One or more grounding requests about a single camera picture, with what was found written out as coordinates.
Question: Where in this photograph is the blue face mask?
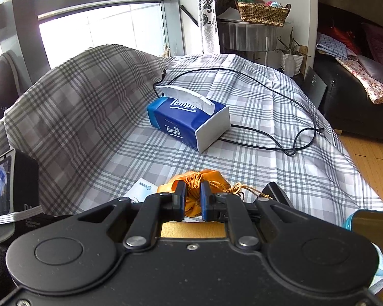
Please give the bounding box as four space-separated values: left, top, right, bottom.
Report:
368 249 383 294

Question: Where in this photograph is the black cable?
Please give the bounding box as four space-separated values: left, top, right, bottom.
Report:
153 67 324 157

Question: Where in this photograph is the black leather sofa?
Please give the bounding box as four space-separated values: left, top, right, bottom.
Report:
313 3 383 144

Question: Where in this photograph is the blue tissue box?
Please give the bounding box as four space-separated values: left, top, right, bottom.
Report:
146 85 230 154

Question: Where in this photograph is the grey flat panel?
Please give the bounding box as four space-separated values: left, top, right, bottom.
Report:
305 66 328 109

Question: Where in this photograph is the dark jacket on chair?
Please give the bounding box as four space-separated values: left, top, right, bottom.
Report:
0 49 23 134

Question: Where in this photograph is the orange drawstring pouch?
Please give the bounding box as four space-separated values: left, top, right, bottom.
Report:
156 170 265 220

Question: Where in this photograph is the blue checked cloth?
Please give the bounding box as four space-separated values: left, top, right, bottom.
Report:
316 32 350 60

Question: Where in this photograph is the grey plaid bed sheet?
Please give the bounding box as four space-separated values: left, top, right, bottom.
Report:
0 43 383 239

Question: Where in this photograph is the teal metal tin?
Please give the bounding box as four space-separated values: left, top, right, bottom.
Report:
345 209 383 246

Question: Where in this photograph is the white pocket tissue pack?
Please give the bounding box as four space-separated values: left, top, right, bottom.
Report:
123 177 157 205

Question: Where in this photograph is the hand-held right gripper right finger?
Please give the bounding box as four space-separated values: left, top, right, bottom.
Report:
200 181 310 251

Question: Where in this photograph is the grey satin pillow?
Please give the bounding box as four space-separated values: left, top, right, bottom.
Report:
357 54 383 85

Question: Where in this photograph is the patterned curtain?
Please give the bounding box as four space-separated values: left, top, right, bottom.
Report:
198 0 219 55

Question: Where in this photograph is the woven basket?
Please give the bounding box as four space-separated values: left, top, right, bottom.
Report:
236 2 292 28

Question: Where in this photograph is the round glass side table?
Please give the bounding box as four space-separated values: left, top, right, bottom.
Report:
217 17 291 61

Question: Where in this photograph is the floral pillow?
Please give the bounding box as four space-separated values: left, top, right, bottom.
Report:
337 58 383 104

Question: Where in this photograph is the dark red pillow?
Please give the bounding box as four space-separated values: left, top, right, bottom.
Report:
361 22 383 71

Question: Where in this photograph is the window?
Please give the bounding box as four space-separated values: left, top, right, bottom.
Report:
0 0 186 80

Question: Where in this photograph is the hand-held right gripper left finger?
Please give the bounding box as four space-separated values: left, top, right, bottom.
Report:
77 180 187 251

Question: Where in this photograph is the potted plant in white pot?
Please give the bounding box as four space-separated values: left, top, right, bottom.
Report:
276 27 310 76

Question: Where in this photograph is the long black box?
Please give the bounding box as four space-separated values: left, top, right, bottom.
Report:
262 182 292 208

